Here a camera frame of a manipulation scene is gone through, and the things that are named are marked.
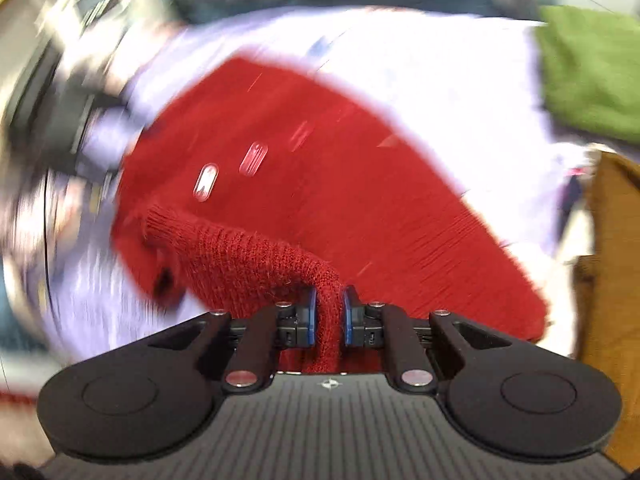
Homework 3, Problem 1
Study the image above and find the white appliance with display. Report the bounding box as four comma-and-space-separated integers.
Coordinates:
44, 0, 147, 47

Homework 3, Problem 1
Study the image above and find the mustard brown garment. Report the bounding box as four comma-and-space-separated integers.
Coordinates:
573, 152, 639, 470

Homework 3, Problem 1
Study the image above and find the red knit cardigan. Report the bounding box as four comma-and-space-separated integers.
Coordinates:
112, 56, 547, 373

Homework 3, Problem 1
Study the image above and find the green folded garment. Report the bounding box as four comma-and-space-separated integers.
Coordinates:
535, 6, 639, 145

